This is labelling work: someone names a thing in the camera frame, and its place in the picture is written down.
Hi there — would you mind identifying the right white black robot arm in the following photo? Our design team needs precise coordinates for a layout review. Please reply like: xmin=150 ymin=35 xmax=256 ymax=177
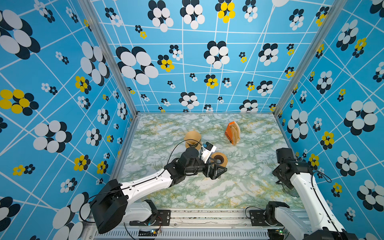
xmin=265 ymin=148 xmax=357 ymax=240

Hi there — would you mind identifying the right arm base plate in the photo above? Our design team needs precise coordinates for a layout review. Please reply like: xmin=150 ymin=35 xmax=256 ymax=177
xmin=246 ymin=210 xmax=284 ymax=228

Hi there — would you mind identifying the aluminium front rail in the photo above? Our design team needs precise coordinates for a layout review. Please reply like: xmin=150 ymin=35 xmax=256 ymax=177
xmin=80 ymin=208 xmax=311 ymax=240

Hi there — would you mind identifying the right aluminium corner post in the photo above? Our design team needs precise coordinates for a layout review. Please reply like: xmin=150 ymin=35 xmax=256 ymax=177
xmin=274 ymin=0 xmax=347 ymax=118

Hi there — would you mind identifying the orange coffee filter pack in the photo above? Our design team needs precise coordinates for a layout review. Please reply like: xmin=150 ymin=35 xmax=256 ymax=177
xmin=225 ymin=121 xmax=241 ymax=146

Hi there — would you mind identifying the right green circuit board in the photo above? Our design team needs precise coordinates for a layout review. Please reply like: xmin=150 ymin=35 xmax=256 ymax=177
xmin=268 ymin=229 xmax=290 ymax=240

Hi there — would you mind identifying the green circuit board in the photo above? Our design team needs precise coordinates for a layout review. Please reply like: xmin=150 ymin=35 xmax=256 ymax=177
xmin=138 ymin=230 xmax=161 ymax=237
xmin=268 ymin=229 xmax=290 ymax=240

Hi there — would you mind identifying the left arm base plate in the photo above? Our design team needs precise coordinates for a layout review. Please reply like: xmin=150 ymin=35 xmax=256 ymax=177
xmin=129 ymin=210 xmax=171 ymax=226

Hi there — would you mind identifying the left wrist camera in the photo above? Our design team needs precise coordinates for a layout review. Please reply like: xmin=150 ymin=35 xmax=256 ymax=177
xmin=201 ymin=142 xmax=217 ymax=164

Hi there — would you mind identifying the clear glass dripper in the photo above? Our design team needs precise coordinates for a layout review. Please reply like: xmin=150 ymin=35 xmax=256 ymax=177
xmin=282 ymin=185 xmax=300 ymax=198

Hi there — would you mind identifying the left aluminium corner post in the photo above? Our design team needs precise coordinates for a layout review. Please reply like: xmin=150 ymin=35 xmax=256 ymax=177
xmin=79 ymin=0 xmax=138 ymax=119

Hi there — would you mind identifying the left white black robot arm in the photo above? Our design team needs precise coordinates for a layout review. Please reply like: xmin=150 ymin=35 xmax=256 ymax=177
xmin=90 ymin=148 xmax=228 ymax=234

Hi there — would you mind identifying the left green circuit board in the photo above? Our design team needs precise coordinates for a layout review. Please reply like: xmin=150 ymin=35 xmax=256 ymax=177
xmin=138 ymin=230 xmax=161 ymax=237

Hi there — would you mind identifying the wooden ring dripper holder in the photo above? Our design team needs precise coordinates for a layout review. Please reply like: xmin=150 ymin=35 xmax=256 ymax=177
xmin=185 ymin=143 xmax=202 ymax=151

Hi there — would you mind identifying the aluminium corner post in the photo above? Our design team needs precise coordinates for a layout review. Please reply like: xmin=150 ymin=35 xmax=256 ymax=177
xmin=79 ymin=0 xmax=138 ymax=119
xmin=274 ymin=0 xmax=347 ymax=118

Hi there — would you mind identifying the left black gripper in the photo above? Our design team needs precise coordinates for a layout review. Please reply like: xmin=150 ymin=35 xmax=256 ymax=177
xmin=185 ymin=156 xmax=228 ymax=180

